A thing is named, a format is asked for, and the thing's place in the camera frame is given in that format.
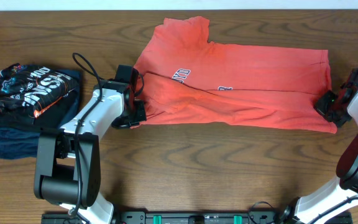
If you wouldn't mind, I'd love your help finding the red soccer t-shirt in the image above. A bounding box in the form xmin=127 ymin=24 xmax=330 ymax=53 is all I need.
xmin=135 ymin=16 xmax=337 ymax=133

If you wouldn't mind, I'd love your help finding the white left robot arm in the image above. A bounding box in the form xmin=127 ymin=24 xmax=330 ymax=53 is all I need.
xmin=34 ymin=65 xmax=146 ymax=223

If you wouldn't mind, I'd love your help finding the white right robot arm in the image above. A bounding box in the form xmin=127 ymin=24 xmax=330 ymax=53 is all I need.
xmin=275 ymin=68 xmax=358 ymax=224

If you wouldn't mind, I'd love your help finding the black printed folded t-shirt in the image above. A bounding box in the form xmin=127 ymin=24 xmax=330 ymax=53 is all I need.
xmin=0 ymin=63 xmax=81 ymax=132

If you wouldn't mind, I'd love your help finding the navy folded t-shirt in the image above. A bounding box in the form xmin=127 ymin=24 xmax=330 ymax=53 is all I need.
xmin=0 ymin=68 xmax=83 ymax=160

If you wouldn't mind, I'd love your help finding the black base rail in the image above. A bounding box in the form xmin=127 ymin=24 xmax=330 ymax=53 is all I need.
xmin=40 ymin=210 xmax=354 ymax=224

